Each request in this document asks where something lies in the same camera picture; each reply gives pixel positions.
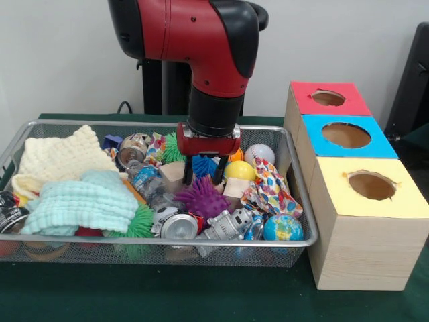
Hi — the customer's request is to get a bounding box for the silver toy robot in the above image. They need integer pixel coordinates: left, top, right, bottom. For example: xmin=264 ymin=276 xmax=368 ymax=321
xmin=194 ymin=208 xmax=253 ymax=242

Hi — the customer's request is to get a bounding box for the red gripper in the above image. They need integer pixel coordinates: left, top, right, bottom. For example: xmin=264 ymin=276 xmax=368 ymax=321
xmin=176 ymin=122 xmax=242 ymax=185

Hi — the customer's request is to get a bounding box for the yellow plastic ball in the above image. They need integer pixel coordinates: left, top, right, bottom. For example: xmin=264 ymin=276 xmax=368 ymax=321
xmin=223 ymin=160 xmax=257 ymax=182

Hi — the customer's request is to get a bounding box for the colourful heart print cloth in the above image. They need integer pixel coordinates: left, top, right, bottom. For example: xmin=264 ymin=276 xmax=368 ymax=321
xmin=240 ymin=157 xmax=304 ymax=217

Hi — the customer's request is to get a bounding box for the mint green waffle cloth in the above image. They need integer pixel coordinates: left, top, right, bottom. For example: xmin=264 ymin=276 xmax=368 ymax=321
xmin=20 ymin=169 xmax=140 ymax=235

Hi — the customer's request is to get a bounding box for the wooden box with three holes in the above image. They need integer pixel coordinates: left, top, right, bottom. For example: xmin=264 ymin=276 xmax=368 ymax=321
xmin=283 ymin=80 xmax=429 ymax=291

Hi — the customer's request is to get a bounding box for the blue spiky ball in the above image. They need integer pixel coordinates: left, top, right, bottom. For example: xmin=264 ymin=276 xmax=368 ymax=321
xmin=192 ymin=154 xmax=221 ymax=178

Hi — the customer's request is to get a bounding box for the black upright panel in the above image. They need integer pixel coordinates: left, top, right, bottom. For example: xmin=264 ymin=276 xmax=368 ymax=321
xmin=384 ymin=21 xmax=429 ymax=135

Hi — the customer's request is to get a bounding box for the black and red robot pedestal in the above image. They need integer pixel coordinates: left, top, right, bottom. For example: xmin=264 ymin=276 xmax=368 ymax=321
xmin=136 ymin=0 xmax=269 ymax=117

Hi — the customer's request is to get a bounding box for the globe print ball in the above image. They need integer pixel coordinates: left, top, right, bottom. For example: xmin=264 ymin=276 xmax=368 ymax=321
xmin=262 ymin=213 xmax=304 ymax=242

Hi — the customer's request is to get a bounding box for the white baseball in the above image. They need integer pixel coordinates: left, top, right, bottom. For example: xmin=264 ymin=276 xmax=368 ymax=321
xmin=243 ymin=144 xmax=276 ymax=167

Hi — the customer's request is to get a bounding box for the green spiky ball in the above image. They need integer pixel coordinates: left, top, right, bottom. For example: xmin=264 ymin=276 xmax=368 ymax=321
xmin=103 ymin=203 xmax=156 ymax=239

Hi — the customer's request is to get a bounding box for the purple spiky ball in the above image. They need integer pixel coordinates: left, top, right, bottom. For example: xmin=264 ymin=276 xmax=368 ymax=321
xmin=174 ymin=176 xmax=232 ymax=221

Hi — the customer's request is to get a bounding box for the cream waffle cloth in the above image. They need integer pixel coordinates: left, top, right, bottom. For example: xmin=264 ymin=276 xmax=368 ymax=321
xmin=11 ymin=125 xmax=128 ymax=199

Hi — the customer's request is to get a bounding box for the shallow metal mesh bin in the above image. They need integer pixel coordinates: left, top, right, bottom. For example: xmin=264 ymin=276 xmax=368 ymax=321
xmin=0 ymin=119 xmax=318 ymax=268

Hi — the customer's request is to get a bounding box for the dark green table cloth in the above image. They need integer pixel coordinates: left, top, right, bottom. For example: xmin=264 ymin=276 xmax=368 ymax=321
xmin=0 ymin=113 xmax=429 ymax=322
xmin=400 ymin=121 xmax=429 ymax=146

